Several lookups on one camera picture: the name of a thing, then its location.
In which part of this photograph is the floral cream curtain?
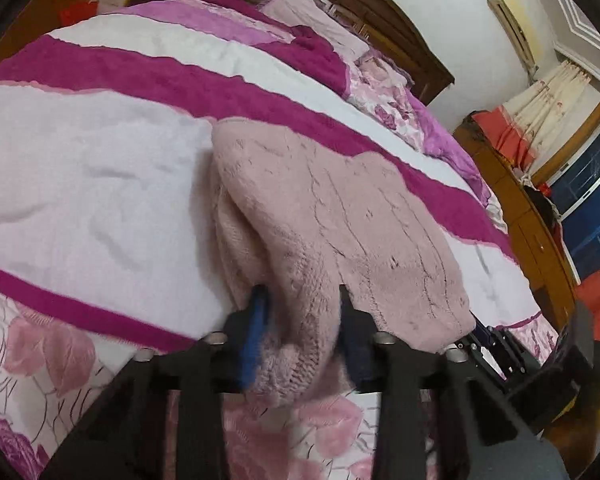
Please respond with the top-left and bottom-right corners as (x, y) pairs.
(502, 60), (591, 174)

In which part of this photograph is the red bag on floor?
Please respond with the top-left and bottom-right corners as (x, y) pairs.
(59, 1), (98, 27)

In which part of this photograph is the lilac ruffled pillow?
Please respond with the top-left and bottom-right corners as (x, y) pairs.
(259, 0), (370, 63)

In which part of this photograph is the dark window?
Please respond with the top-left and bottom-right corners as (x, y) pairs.
(532, 102), (600, 282)

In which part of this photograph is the floral pink quilt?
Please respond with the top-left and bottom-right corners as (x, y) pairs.
(347, 53), (508, 233)

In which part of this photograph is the striped magenta white bedspread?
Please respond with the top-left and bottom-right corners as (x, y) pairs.
(0, 0), (558, 479)

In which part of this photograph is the wall air conditioner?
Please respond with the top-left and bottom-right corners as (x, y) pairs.
(486, 0), (542, 78)

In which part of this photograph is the red cloth on cabinet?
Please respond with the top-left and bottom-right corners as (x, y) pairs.
(471, 105), (538, 171)

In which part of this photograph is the dark wooden headboard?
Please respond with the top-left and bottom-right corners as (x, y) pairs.
(214, 0), (456, 106)

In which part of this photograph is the wooden side cabinet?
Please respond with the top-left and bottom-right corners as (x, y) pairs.
(454, 117), (576, 330)

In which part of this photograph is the pink knitted sweater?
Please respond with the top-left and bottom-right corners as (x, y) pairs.
(210, 117), (475, 406)

